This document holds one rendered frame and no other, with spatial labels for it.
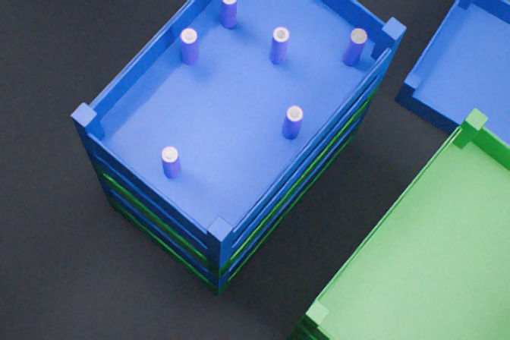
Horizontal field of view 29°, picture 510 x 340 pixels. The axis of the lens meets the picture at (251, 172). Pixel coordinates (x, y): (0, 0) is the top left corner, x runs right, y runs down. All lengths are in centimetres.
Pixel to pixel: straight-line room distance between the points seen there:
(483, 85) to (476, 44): 6
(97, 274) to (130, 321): 8
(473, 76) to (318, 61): 43
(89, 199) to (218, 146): 37
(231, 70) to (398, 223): 26
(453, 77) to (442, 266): 41
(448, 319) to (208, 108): 36
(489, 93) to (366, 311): 48
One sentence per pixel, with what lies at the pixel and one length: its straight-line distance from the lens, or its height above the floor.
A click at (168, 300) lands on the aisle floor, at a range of 138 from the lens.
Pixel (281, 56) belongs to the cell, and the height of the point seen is 35.
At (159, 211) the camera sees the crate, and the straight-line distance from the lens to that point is 111.
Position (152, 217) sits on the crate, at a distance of 119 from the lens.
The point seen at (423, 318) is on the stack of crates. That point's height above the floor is 24.
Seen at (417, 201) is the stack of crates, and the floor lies 24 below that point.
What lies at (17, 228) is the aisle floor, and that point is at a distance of 142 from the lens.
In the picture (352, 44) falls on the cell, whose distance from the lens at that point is 107.
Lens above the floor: 136
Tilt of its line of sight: 75 degrees down
